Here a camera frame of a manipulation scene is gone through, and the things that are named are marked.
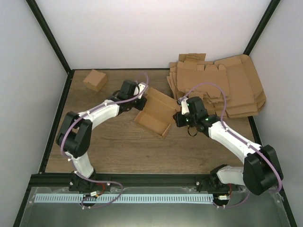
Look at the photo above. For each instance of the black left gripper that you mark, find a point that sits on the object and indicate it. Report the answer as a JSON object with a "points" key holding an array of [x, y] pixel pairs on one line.
{"points": [[140, 107]]}

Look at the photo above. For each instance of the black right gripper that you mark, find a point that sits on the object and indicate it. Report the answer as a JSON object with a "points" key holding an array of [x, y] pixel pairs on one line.
{"points": [[177, 118]]}

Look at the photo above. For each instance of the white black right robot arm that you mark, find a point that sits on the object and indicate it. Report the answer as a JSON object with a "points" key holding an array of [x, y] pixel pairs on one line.
{"points": [[261, 169]]}

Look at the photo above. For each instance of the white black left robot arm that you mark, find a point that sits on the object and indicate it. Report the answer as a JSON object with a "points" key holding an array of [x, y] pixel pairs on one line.
{"points": [[74, 135]]}

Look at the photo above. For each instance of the folded small cardboard box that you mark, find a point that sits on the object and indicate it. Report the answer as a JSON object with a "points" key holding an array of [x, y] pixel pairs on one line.
{"points": [[95, 80]]}

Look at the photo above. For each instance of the stack of flat cardboard boxes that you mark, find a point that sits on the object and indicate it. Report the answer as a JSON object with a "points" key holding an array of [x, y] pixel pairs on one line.
{"points": [[230, 87]]}

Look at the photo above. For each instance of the grey metal front plate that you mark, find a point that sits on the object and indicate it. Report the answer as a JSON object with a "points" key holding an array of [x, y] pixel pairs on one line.
{"points": [[243, 210]]}

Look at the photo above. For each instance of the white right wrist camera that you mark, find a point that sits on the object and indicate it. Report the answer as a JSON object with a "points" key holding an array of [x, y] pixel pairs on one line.
{"points": [[184, 106]]}

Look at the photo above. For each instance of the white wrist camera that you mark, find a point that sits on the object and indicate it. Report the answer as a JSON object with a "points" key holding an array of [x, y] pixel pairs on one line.
{"points": [[140, 89], [184, 106]]}

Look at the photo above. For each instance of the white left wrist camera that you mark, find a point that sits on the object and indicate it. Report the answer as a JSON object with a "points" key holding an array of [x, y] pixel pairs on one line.
{"points": [[140, 89]]}

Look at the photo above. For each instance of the black aluminium frame rail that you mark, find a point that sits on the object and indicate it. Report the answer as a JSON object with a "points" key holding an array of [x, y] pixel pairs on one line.
{"points": [[201, 182]]}

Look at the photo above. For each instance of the light blue slotted cable duct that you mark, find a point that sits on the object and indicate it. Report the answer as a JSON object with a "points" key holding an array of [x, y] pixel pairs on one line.
{"points": [[125, 198]]}

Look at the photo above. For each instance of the black left frame post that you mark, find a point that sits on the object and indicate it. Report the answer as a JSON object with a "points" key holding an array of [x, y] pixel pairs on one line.
{"points": [[48, 33]]}

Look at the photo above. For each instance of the black frame post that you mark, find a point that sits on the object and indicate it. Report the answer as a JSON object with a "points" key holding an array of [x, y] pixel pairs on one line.
{"points": [[261, 26], [48, 33]]}

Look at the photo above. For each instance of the black right frame post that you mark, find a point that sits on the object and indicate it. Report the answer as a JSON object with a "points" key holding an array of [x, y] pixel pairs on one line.
{"points": [[261, 26]]}

